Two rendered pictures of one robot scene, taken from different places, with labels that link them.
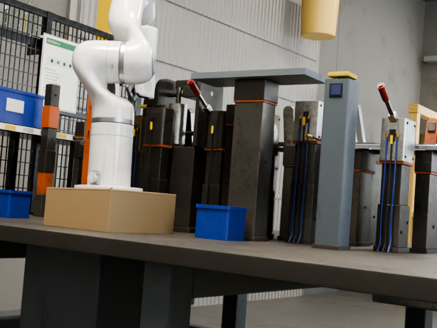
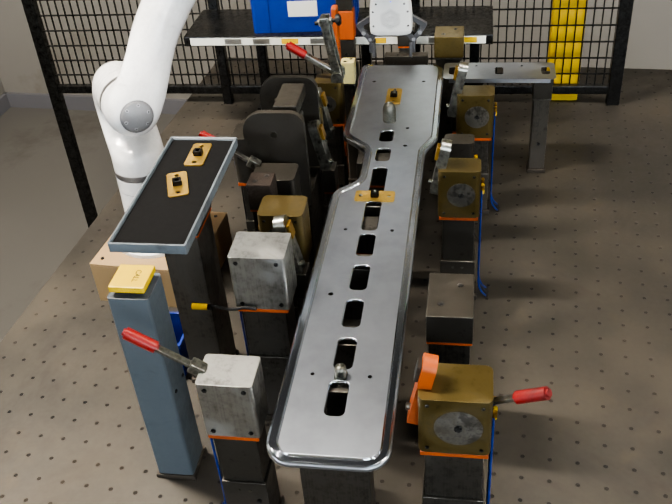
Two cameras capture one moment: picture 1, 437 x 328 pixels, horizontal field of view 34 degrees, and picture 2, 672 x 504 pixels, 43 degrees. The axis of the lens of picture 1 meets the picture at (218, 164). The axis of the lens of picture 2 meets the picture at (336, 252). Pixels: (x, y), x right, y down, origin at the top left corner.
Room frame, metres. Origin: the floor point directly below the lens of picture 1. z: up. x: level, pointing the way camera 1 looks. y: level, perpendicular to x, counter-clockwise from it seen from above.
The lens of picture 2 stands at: (1.79, -1.44, 1.98)
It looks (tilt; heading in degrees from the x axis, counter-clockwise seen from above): 37 degrees down; 68
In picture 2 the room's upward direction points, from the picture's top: 5 degrees counter-clockwise
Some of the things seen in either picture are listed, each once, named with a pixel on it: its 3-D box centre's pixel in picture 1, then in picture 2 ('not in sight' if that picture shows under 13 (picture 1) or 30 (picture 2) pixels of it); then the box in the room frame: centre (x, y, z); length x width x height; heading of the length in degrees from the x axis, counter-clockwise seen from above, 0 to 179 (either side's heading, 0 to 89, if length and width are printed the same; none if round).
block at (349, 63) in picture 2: not in sight; (351, 122); (2.64, 0.44, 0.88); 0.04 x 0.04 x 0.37; 57
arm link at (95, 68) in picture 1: (103, 82); (128, 117); (2.04, 0.34, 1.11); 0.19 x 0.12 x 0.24; 89
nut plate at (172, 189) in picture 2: not in sight; (177, 182); (2.04, -0.08, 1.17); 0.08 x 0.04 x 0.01; 76
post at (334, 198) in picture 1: (336, 164); (160, 381); (1.90, -0.31, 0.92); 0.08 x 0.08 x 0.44; 57
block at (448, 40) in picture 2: not in sight; (448, 91); (2.96, 0.46, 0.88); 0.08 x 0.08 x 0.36; 57
